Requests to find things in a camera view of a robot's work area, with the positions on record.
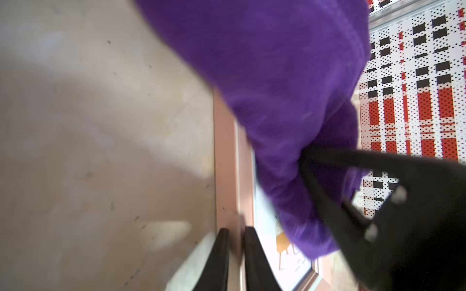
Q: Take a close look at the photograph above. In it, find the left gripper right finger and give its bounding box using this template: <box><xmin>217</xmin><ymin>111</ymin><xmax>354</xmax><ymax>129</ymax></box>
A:
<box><xmin>243</xmin><ymin>226</ymin><xmax>281</xmax><ymax>291</ymax></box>

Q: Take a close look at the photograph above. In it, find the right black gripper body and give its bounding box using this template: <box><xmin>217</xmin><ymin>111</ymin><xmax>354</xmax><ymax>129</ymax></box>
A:
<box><xmin>358</xmin><ymin>156</ymin><xmax>466</xmax><ymax>291</ymax></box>

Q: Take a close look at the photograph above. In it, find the purple microfiber cloth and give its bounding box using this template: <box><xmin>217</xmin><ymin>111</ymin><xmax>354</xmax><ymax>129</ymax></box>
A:
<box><xmin>137</xmin><ymin>1</ymin><xmax>370</xmax><ymax>259</ymax></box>

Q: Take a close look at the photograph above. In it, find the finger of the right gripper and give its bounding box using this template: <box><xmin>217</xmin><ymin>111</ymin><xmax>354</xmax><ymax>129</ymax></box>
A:
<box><xmin>299</xmin><ymin>146</ymin><xmax>415</xmax><ymax>287</ymax></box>

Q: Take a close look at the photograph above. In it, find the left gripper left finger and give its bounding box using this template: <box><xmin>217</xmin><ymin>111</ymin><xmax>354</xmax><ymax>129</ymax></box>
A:
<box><xmin>193</xmin><ymin>228</ymin><xmax>230</xmax><ymax>291</ymax></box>

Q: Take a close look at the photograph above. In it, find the pink picture frame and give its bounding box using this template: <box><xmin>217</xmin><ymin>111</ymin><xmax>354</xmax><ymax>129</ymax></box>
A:
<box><xmin>214</xmin><ymin>89</ymin><xmax>360</xmax><ymax>291</ymax></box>

